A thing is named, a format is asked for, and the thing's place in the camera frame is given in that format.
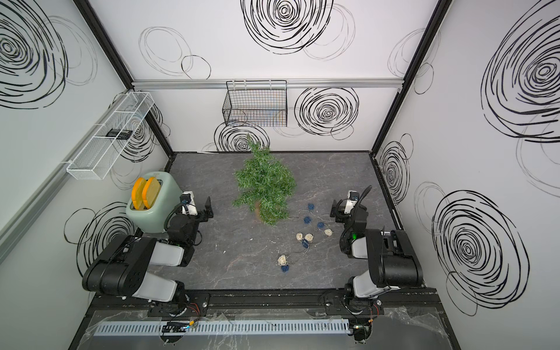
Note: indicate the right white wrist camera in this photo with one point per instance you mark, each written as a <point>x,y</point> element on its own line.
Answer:
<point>352,199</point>

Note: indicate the small black item in shelf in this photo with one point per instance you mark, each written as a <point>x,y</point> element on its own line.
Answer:
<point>119,134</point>

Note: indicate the aluminium wall rail back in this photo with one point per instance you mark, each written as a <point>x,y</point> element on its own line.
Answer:
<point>212,84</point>

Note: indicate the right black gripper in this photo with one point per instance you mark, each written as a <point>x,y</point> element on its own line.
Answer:
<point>339,218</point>

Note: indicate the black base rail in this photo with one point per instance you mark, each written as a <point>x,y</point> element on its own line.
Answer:
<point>329,302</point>

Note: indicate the small green christmas tree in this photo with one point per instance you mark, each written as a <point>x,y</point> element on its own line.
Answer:
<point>265,184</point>

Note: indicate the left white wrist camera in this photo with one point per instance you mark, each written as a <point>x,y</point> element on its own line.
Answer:
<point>187,204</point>

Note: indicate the string lights with rattan balls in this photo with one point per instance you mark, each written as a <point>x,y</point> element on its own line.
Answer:
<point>307,241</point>

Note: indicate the black left corner post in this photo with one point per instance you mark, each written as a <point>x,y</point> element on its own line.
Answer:
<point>95,25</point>

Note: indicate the black wire wall basket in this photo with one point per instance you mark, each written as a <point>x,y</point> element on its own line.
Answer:
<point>260,107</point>

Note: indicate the black corner frame post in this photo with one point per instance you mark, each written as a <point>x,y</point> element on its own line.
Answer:
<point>420,54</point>

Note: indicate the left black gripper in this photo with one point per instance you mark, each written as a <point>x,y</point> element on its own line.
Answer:
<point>208,211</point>

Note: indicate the white wire wall shelf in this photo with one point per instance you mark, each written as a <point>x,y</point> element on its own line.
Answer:
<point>95,160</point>

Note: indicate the grey slotted cable duct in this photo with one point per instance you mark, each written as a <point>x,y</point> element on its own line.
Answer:
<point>224,327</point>

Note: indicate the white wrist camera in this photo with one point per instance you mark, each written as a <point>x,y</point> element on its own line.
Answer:
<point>352,199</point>
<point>187,204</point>

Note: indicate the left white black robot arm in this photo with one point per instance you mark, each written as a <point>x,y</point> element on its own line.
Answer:
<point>122,268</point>

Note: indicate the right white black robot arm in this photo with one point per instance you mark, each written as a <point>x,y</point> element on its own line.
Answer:
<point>392,261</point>

